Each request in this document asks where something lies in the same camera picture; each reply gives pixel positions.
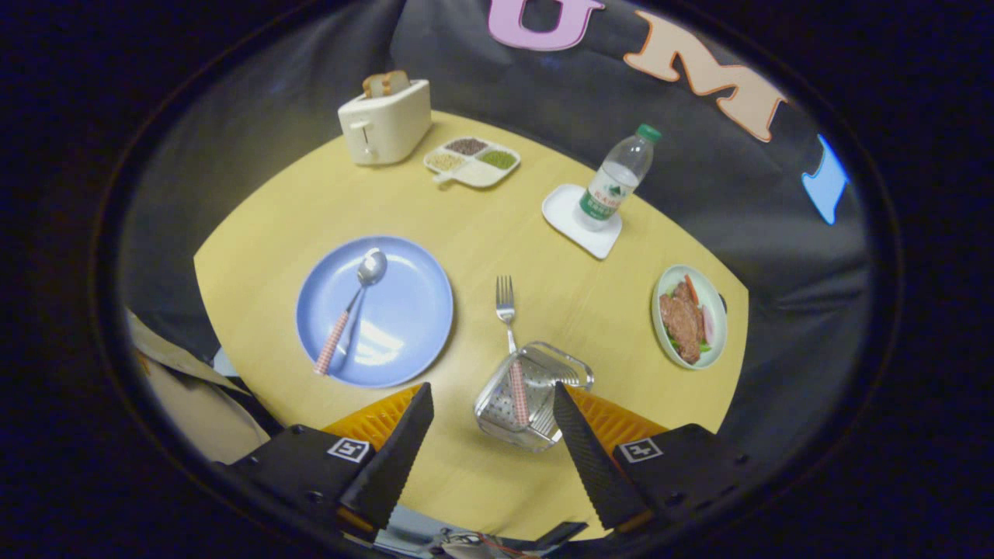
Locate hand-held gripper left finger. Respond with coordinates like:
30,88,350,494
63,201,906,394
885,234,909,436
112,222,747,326
214,382,436,544

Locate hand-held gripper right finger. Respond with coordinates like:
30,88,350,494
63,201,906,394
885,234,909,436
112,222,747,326
553,380,750,536

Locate fork with red checkered handle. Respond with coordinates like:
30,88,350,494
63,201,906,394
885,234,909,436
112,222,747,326
496,276,530,426

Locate spoon with red checkered handle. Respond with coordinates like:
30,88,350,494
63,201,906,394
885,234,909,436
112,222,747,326
315,248,388,377

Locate blue round plate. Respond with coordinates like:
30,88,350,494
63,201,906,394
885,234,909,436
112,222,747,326
296,235,454,389

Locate green-rimmed plate of food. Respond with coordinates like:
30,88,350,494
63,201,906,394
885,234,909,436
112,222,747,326
651,264,728,370

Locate printed cardboard box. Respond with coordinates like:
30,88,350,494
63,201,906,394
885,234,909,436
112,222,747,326
136,357,270,465

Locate crumpled brown paper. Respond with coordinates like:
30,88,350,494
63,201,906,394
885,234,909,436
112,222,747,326
127,309,251,395

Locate white square coaster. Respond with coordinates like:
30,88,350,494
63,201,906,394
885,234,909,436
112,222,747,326
541,183,624,260

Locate clear water bottle green cap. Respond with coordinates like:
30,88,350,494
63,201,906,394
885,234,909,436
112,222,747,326
575,123,662,232

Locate white divided snack tray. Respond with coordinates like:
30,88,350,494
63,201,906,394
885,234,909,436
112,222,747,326
423,137,521,189

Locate cream white toaster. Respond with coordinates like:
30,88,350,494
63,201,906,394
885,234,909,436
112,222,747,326
338,79,433,166

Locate metal wire drying rack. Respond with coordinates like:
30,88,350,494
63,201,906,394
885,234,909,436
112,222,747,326
474,342,595,453

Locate tangled cables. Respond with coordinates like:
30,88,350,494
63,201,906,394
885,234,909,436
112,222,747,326
431,528,544,558

